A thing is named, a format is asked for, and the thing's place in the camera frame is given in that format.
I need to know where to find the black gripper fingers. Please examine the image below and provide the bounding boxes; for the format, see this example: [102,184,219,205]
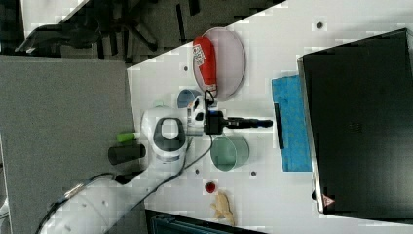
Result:
[227,117,273,129]

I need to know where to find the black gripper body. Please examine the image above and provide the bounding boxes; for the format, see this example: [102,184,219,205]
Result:
[204,111,228,135]

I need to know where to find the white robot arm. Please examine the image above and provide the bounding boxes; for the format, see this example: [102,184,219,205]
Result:
[35,96,273,234]

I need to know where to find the black toaster oven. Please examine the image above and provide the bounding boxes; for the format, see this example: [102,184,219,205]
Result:
[298,28,413,224]

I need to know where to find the green measuring cup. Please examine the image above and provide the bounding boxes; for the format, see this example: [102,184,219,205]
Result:
[210,135,249,172]

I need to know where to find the small blue bowl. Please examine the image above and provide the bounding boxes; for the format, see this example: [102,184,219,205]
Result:
[176,89,201,108]

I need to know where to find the green oval colander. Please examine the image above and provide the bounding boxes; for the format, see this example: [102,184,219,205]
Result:
[153,100,165,108]

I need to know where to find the red strawberry toy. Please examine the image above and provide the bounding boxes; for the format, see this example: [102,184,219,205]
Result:
[205,181,216,193]

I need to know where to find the red ketchup bottle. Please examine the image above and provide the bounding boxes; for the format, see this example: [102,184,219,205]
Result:
[193,36,217,95]

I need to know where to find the peeled banana toy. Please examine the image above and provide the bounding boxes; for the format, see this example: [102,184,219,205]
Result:
[210,191,235,226]

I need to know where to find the black cylinder container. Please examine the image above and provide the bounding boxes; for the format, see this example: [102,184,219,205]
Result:
[108,144,146,165]

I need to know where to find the black round pot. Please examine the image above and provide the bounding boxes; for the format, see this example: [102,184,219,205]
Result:
[114,171,141,185]

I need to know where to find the black office chair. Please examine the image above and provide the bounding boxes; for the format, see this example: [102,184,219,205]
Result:
[14,0,203,60]

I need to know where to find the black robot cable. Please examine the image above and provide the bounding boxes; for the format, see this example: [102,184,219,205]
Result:
[33,89,216,234]

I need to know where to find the green utensil handle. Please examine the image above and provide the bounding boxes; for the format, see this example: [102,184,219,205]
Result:
[116,133,135,143]

